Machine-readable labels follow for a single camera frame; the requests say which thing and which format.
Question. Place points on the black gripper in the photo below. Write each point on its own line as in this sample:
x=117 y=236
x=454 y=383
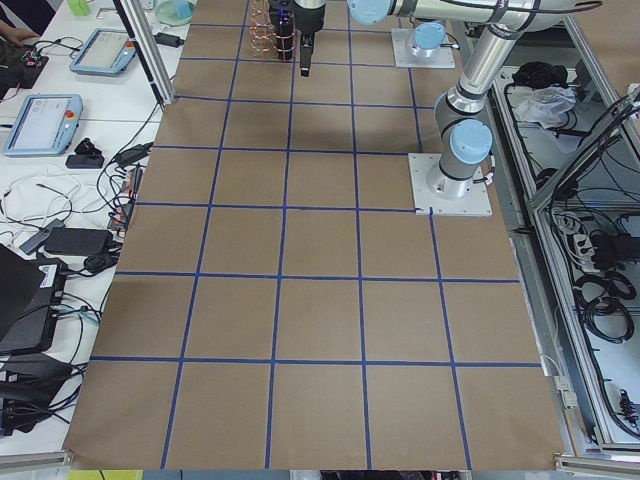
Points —
x=307 y=20

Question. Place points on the dark wine bottle in basket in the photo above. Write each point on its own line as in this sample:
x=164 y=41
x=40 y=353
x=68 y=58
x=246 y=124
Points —
x=284 y=36

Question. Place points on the blue foam cube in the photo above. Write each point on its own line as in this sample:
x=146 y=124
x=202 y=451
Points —
x=183 y=8

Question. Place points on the green glass bowl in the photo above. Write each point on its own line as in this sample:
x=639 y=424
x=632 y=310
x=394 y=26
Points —
x=165 y=14

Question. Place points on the black power adapter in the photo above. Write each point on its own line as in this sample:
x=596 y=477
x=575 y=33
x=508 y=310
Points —
x=169 y=40

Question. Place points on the teach pendant tablet far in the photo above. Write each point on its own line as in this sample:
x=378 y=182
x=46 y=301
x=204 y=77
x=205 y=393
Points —
x=107 y=52

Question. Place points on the teach pendant tablet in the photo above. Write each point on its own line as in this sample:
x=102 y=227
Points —
x=107 y=52
x=45 y=125

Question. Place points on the teach pendant tablet near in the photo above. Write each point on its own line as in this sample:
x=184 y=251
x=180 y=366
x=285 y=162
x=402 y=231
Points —
x=45 y=125

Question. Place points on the black laptop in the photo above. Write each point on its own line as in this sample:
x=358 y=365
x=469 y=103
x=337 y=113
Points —
x=30 y=290

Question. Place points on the copper wire wine basket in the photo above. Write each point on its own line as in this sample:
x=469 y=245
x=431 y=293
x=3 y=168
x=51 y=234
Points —
x=260 y=28

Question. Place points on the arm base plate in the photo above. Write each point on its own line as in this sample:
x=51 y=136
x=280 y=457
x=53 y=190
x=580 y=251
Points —
x=436 y=194
x=425 y=46

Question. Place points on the aluminium frame post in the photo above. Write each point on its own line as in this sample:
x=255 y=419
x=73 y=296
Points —
x=137 y=26

